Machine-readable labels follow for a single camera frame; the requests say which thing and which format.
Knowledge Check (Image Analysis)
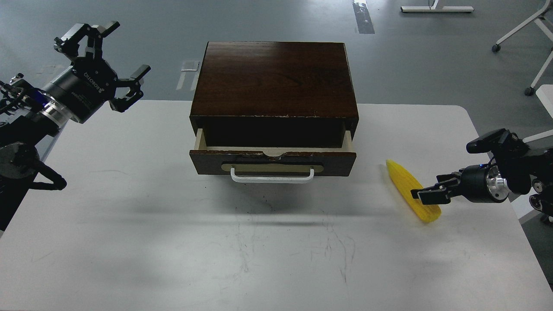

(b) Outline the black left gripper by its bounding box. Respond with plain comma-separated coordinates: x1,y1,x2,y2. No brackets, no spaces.
43,20,151,124

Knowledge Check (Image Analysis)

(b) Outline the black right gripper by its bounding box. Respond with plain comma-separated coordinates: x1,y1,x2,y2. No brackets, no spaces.
410,165,510,205

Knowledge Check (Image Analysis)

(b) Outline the yellow corn cob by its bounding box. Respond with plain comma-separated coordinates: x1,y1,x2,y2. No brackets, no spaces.
385,159,442,223

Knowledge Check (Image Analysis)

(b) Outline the dark wooden drawer front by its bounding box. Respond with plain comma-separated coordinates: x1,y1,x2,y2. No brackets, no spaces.
189,129,357,177

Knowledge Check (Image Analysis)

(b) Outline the white drawer handle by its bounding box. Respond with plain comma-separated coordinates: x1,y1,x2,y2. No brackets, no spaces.
230,167,315,184

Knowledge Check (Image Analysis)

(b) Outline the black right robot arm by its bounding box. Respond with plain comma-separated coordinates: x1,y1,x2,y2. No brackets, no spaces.
410,128,553,221

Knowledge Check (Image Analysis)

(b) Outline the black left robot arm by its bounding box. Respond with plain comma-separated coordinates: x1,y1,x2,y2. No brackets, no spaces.
0,20,150,232

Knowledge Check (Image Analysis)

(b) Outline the dark wooden drawer cabinet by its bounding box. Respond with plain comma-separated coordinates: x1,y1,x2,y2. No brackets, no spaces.
190,41,359,148

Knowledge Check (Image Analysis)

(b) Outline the white desk foot bar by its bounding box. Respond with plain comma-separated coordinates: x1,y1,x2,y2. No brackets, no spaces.
400,0,474,13

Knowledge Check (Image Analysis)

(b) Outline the white rolling chair frame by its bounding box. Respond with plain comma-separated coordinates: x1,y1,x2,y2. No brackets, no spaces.
490,0,552,97

